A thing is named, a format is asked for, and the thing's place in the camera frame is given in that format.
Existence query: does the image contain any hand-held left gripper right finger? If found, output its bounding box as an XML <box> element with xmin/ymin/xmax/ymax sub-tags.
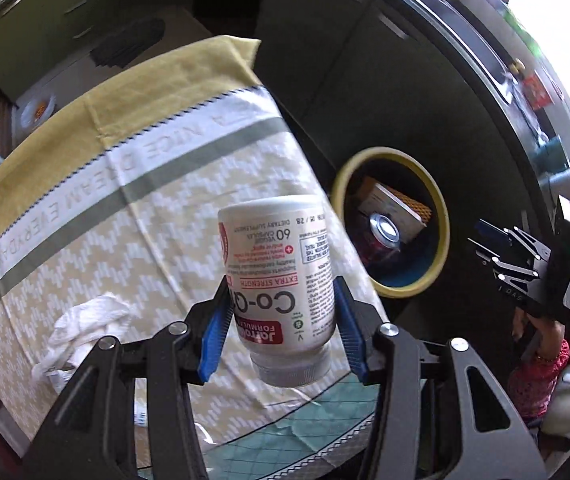
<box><xmin>332</xmin><ymin>276</ymin><xmax>548</xmax><ymax>480</ymax></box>

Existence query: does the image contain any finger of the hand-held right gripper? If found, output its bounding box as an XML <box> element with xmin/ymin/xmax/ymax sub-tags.
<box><xmin>477</xmin><ymin>252</ymin><xmax>543</xmax><ymax>291</ymax></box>
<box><xmin>467</xmin><ymin>217</ymin><xmax>550</xmax><ymax>266</ymax></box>

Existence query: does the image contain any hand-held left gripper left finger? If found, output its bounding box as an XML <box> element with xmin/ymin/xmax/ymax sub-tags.
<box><xmin>20</xmin><ymin>275</ymin><xmax>236</xmax><ymax>480</ymax></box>

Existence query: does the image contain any white supplement bottle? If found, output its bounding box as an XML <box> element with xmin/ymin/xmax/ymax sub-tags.
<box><xmin>217</xmin><ymin>195</ymin><xmax>336</xmax><ymax>388</ymax></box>

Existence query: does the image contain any blue yellow-rimmed trash bin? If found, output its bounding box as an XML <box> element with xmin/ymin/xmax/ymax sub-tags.
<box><xmin>330</xmin><ymin>147</ymin><xmax>450</xmax><ymax>300</ymax></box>

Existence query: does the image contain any brown cardboard box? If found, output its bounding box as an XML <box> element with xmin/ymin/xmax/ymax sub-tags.
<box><xmin>355</xmin><ymin>182</ymin><xmax>433</xmax><ymax>241</ymax></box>

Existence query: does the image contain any red soda can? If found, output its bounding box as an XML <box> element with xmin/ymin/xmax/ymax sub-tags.
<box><xmin>362</xmin><ymin>212</ymin><xmax>406</xmax><ymax>266</ymax></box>

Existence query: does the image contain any person's right forearm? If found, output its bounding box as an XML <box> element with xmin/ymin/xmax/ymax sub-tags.
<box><xmin>507</xmin><ymin>340</ymin><xmax>570</xmax><ymax>426</ymax></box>

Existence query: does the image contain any person's right hand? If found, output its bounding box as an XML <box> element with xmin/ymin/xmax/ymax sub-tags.
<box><xmin>512</xmin><ymin>307</ymin><xmax>566</xmax><ymax>361</ymax></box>

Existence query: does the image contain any dark green mug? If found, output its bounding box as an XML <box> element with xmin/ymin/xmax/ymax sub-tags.
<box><xmin>535</xmin><ymin>135</ymin><xmax>568</xmax><ymax>173</ymax></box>

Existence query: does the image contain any crumpled white tissue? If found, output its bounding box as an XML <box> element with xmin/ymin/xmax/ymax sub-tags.
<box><xmin>32</xmin><ymin>295</ymin><xmax>133</xmax><ymax>386</ymax></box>

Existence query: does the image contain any small red box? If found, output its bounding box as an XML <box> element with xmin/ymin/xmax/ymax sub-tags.
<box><xmin>522</xmin><ymin>72</ymin><xmax>550</xmax><ymax>108</ymax></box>

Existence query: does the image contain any patterned tablecloth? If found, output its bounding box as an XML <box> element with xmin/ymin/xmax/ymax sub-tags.
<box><xmin>0</xmin><ymin>35</ymin><xmax>390</xmax><ymax>480</ymax></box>

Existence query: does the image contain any white dish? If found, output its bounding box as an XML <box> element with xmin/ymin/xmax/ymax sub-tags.
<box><xmin>19</xmin><ymin>96</ymin><xmax>58</xmax><ymax>128</ymax></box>

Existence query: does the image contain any dark floor mat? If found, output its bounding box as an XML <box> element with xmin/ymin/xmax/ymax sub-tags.
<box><xmin>90</xmin><ymin>17</ymin><xmax>166</xmax><ymax>68</ymax></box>

